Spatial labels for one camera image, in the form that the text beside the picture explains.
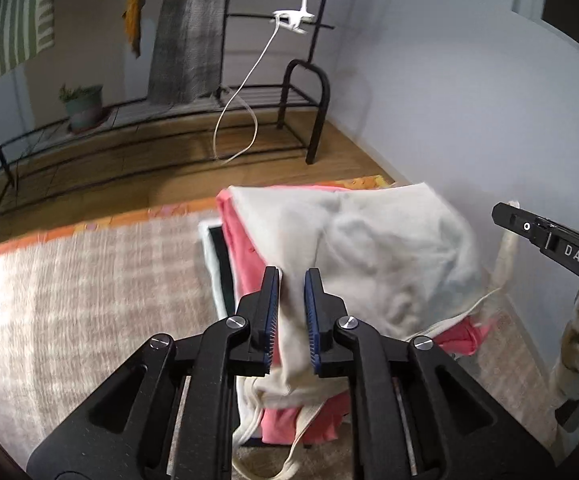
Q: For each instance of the person's right forearm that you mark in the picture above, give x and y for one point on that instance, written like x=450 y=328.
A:
x=577 y=345

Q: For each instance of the grey plaid coat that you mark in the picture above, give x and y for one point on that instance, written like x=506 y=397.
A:
x=189 y=35

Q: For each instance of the yellow garment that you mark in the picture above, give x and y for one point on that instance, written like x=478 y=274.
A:
x=134 y=15

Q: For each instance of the black metal clothes rack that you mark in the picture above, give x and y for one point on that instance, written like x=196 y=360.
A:
x=304 y=110

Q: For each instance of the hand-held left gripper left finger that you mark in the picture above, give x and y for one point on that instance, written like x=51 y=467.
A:
x=269 y=310

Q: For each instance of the beige plaid blanket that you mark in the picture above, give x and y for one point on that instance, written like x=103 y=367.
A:
x=94 y=310

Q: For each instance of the white tank top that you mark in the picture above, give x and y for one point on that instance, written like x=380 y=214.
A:
x=379 y=260

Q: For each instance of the black folded garment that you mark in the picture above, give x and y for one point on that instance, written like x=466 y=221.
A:
x=222 y=265

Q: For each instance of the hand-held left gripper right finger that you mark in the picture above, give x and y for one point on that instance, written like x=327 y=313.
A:
x=311 y=310

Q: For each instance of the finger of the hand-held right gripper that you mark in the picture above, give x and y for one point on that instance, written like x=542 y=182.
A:
x=517 y=220

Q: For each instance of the potted plant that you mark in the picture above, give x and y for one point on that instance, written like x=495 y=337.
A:
x=83 y=107

